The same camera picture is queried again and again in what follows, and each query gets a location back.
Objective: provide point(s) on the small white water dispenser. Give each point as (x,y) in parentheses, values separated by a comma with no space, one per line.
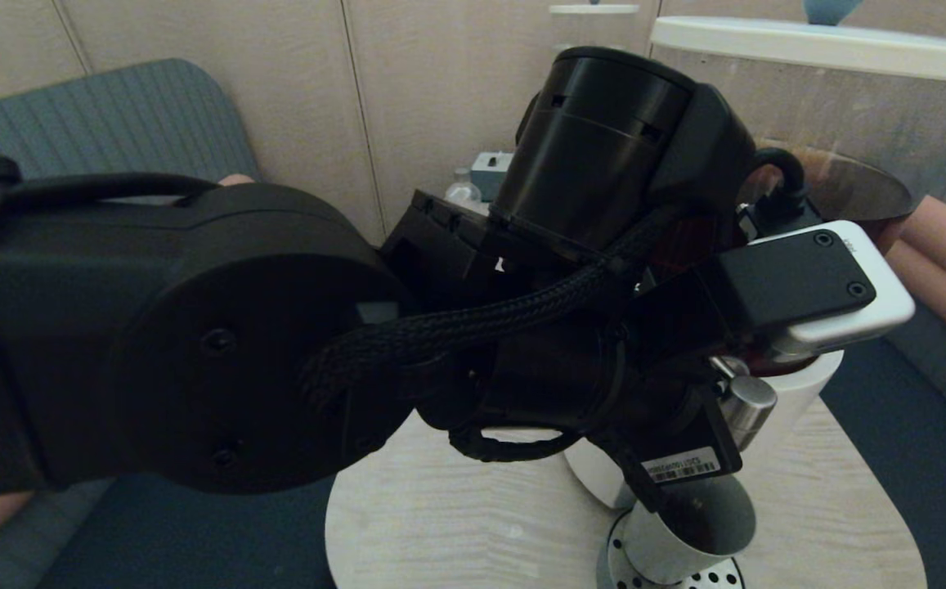
(587,33)

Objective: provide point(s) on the round metal drip tray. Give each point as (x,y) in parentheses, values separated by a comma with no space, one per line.
(718,580)

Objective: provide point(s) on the large metal dispenser tap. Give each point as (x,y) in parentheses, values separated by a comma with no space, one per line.
(752,405)

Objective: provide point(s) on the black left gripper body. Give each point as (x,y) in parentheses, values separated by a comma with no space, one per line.
(677,417)

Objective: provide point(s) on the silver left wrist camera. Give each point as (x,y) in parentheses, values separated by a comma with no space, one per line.
(849,319)

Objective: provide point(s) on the grey-blue square box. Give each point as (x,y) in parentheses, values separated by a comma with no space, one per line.
(485,172)

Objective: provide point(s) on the clear plastic bottle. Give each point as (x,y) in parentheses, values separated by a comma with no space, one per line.
(460,193)

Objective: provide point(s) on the grey ribbed sofa backrest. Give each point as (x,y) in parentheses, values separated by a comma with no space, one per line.
(113,114)
(939,368)

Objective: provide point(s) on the large white tea dispenser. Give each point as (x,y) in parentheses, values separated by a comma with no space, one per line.
(849,106)

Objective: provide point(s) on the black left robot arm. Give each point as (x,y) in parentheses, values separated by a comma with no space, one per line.
(154,343)

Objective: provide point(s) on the small white dispenser lid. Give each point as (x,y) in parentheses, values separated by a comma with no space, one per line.
(594,9)

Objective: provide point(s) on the grey plastic cup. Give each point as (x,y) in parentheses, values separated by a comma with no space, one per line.
(661,548)

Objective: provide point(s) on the large white dispenser lid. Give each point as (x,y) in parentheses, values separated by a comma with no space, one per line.
(808,41)

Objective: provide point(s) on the dark blue seat cushion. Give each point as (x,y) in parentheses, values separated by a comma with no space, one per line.
(914,491)
(195,540)

